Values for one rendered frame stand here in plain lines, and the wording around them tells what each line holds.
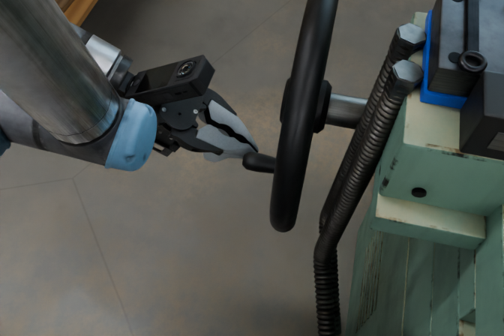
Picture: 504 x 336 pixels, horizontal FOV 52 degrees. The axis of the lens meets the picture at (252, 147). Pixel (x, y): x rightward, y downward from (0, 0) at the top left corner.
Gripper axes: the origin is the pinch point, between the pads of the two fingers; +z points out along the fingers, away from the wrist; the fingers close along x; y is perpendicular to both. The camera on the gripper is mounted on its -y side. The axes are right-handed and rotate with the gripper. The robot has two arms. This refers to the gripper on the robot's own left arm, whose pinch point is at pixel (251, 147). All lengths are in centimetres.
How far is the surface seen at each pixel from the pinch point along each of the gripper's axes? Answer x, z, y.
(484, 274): 16.9, 13.7, -26.5
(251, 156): 2.5, -0.3, -1.9
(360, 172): 8.8, 4.8, -19.1
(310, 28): 2.9, -7.4, -25.6
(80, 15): -60, -37, 76
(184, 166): -30, 8, 73
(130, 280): 4, 7, 75
